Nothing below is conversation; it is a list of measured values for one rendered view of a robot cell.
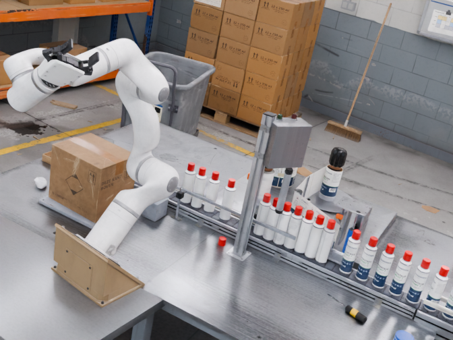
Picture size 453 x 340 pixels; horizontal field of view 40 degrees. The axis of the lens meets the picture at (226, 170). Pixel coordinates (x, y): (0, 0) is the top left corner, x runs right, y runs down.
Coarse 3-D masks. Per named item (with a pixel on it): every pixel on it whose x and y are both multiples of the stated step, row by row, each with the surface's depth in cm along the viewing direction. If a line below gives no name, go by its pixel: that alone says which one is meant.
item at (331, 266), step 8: (136, 184) 308; (176, 192) 308; (176, 200) 300; (192, 208) 296; (200, 208) 298; (208, 216) 292; (216, 216) 294; (232, 224) 289; (264, 240) 281; (272, 240) 283; (280, 248) 278; (304, 256) 275; (320, 264) 271; (328, 264) 273; (336, 264) 274; (336, 272) 268; (352, 272) 272; (352, 280) 265; (368, 280) 268; (384, 288) 264; (392, 296) 259; (400, 296) 260; (408, 304) 256; (416, 304) 257
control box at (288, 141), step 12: (276, 120) 251; (288, 120) 254; (300, 120) 256; (276, 132) 246; (288, 132) 249; (300, 132) 251; (276, 144) 249; (288, 144) 252; (300, 144) 254; (264, 156) 254; (276, 156) 252; (288, 156) 254; (300, 156) 257; (276, 168) 255
